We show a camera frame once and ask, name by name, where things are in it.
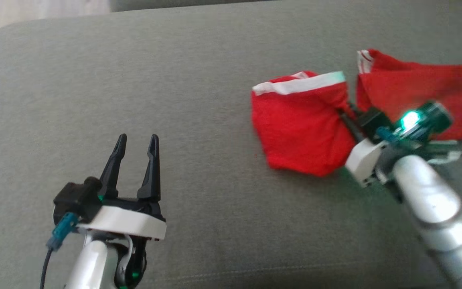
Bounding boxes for grey sofa seat cushion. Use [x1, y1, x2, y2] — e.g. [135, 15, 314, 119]
[109, 0, 280, 12]

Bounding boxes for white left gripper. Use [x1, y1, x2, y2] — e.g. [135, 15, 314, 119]
[77, 134, 167, 242]

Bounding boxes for red Bulls 23 jersey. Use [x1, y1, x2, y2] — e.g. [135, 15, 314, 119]
[355, 49, 462, 165]

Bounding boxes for red shorts with white stripe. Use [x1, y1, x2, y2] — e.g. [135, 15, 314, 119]
[251, 71, 357, 177]

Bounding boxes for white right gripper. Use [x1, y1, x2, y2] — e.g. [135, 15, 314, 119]
[338, 103, 386, 188]

